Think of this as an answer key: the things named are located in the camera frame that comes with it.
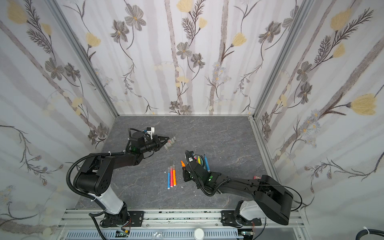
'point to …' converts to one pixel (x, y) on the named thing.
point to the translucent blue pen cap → (174, 138)
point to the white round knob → (199, 234)
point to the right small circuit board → (247, 233)
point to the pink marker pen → (171, 178)
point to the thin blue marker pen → (168, 181)
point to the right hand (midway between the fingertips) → (179, 165)
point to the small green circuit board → (120, 234)
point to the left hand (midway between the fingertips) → (166, 135)
